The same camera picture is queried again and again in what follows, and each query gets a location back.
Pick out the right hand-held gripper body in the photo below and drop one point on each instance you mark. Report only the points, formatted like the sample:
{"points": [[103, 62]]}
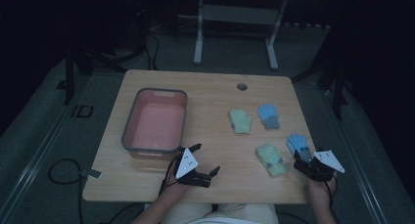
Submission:
{"points": [[328, 160]]}

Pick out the white metal stand frame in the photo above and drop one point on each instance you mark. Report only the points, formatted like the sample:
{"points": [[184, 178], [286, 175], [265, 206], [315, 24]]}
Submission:
{"points": [[239, 15]]}

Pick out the person's left hand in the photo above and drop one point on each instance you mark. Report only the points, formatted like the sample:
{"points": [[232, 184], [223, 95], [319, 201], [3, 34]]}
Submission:
{"points": [[177, 188]]}

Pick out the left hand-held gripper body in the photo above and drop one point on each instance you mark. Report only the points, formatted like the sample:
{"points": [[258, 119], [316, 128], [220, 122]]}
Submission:
{"points": [[186, 162]]}

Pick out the person's light trousers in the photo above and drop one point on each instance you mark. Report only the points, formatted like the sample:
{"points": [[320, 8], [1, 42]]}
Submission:
{"points": [[221, 215]]}

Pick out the pink basin with grey rim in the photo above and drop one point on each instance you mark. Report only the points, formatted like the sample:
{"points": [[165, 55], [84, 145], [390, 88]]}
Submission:
{"points": [[156, 126]]}

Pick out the person's right hand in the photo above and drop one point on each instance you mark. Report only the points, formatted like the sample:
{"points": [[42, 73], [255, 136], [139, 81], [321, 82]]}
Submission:
{"points": [[319, 189]]}

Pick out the blue knit glove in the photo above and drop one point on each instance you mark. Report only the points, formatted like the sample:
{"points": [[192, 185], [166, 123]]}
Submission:
{"points": [[297, 142], [268, 115]]}

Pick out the metal floor rail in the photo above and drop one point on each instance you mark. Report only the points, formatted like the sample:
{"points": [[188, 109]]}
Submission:
{"points": [[36, 158], [355, 158]]}

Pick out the light green knit glove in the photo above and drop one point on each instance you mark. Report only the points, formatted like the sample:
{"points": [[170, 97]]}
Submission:
{"points": [[240, 122], [270, 159]]}

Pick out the black metal stand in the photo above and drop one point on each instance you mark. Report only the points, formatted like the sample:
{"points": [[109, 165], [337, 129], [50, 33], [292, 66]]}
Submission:
{"points": [[69, 77], [337, 97]]}

